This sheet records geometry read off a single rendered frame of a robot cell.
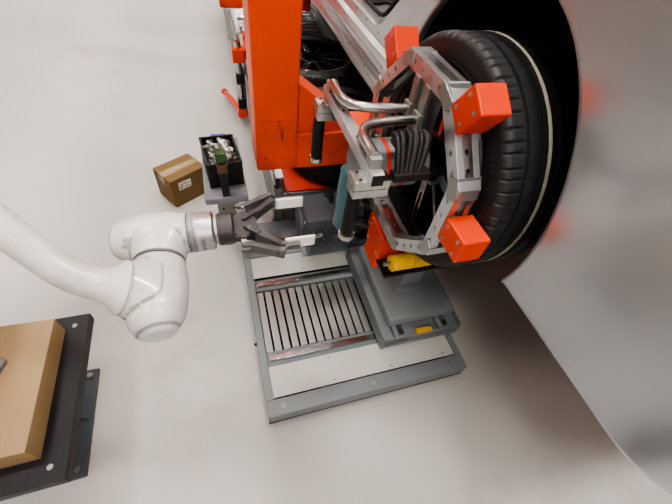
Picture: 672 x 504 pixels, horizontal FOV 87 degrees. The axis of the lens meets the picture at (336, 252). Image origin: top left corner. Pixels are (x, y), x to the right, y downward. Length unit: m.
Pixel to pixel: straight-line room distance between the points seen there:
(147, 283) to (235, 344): 0.94
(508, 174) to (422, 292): 0.82
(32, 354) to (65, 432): 0.24
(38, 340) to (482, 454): 1.55
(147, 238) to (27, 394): 0.66
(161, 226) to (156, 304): 0.18
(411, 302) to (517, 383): 0.60
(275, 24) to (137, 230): 0.76
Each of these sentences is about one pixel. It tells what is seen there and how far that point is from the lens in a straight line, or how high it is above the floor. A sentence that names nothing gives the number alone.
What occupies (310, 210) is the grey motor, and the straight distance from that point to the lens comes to 1.51.
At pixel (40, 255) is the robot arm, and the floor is 0.95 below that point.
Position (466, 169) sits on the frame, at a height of 0.98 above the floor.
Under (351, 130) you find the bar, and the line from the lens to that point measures 0.92.
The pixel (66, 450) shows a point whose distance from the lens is 1.30.
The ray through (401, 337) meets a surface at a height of 0.17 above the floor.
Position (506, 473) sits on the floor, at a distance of 1.67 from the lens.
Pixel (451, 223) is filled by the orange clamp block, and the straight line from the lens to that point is 0.88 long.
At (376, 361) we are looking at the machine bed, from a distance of 1.52.
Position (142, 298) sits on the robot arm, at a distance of 0.71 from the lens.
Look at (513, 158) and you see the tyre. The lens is 0.87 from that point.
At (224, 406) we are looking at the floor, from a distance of 1.52.
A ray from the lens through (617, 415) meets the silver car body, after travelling 0.91.
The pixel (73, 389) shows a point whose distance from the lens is 1.36.
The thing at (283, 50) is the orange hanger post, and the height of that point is 0.98.
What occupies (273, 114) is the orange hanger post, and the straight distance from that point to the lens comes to 1.39.
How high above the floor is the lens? 1.44
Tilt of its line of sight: 49 degrees down
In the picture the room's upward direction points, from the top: 11 degrees clockwise
